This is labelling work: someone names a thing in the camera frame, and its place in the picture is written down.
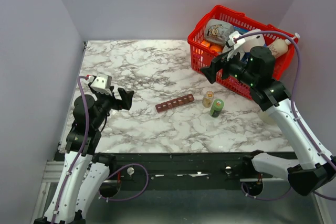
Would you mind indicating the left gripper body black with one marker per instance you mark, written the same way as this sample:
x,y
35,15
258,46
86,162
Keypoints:
x,y
106,102

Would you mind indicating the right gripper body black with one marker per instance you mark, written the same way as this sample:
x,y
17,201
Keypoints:
x,y
236,68

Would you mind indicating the clear pill bottle yellow capsules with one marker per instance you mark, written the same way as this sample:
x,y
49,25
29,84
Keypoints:
x,y
208,99

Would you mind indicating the green pill bottle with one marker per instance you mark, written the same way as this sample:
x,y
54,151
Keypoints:
x,y
216,108

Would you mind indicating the red weekly pill organizer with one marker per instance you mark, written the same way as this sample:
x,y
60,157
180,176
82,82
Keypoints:
x,y
180,101

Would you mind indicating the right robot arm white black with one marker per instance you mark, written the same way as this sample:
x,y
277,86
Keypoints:
x,y
314,165

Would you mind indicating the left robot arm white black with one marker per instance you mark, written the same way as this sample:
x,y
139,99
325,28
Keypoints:
x,y
78,142

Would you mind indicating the red plastic shopping basket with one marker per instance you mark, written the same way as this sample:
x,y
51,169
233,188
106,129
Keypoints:
x,y
202,56

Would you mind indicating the orange fruit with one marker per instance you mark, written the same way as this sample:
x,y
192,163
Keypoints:
x,y
216,48

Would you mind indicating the grey snack bag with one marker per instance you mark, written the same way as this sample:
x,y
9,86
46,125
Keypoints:
x,y
218,31

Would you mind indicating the cream pump lotion bottle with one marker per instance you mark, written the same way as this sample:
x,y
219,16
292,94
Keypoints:
x,y
279,47

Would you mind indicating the cream jar brown lid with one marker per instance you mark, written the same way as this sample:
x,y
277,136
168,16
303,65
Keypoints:
x,y
266,118

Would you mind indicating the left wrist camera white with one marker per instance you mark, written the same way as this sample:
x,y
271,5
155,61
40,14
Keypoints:
x,y
100,83

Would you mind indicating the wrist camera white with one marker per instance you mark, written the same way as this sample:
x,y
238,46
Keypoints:
x,y
244,45
100,83

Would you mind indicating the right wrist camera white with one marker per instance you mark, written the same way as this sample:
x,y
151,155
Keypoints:
x,y
244,45

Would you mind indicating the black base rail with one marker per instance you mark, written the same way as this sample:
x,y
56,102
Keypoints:
x,y
159,171

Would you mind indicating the aluminium frame rail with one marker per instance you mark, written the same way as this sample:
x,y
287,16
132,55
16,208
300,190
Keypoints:
x,y
52,172

